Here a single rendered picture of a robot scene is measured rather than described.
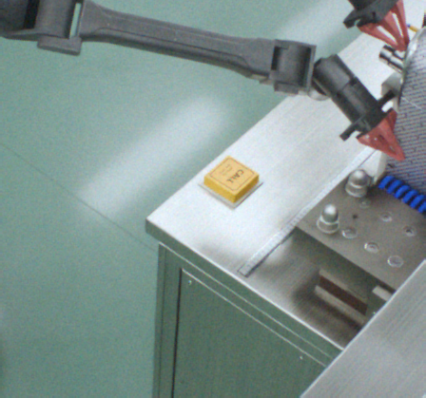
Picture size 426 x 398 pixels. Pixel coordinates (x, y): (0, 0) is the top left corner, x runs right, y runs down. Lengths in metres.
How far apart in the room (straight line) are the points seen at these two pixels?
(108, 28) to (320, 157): 0.53
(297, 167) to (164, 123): 1.37
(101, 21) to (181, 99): 1.73
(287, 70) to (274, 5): 2.03
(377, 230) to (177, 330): 0.50
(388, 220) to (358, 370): 0.96
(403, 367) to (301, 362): 1.04
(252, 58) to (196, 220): 0.32
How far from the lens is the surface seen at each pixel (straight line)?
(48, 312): 3.01
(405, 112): 1.86
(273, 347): 2.02
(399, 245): 1.87
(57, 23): 1.81
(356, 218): 1.89
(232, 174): 2.07
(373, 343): 0.97
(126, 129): 3.43
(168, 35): 1.84
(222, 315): 2.06
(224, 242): 2.00
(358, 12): 1.85
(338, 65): 1.90
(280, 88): 1.88
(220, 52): 1.85
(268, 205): 2.06
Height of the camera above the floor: 2.44
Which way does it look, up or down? 48 degrees down
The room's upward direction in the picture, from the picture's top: 6 degrees clockwise
